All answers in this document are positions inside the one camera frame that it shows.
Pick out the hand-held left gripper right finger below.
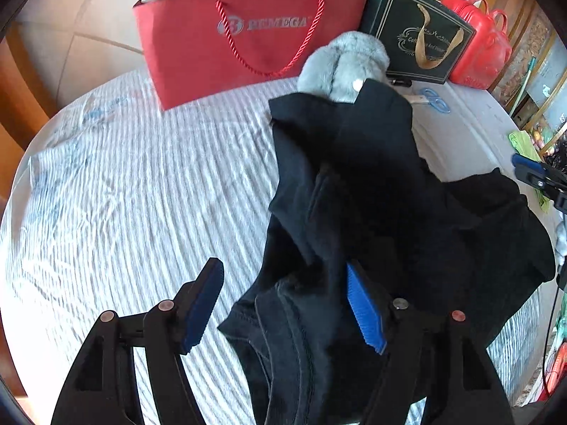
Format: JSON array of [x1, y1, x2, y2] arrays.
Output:
[[346, 262, 515, 425]]

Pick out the grey plush toy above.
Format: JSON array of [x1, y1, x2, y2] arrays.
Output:
[[297, 31, 391, 103]]

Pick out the black gift bag gold handle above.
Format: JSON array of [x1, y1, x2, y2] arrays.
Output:
[[337, 0, 477, 86]]

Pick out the red plastic carry case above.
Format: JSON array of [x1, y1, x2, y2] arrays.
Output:
[[442, 0, 512, 90]]

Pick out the pale green pole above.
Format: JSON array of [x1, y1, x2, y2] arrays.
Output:
[[509, 57, 538, 116]]

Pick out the red paper bag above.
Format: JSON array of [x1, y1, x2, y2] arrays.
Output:
[[133, 0, 370, 111]]

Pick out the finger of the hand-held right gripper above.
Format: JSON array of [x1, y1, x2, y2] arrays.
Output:
[[511, 153, 567, 213]]

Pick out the light green cloth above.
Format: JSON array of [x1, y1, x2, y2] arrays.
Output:
[[509, 129, 552, 211]]

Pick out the blue handled scissors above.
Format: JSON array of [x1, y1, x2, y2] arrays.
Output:
[[410, 89, 450, 113]]

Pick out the black garment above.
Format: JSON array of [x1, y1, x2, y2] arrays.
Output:
[[217, 77, 556, 425]]

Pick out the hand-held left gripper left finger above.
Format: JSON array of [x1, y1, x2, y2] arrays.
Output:
[[51, 257, 224, 425]]

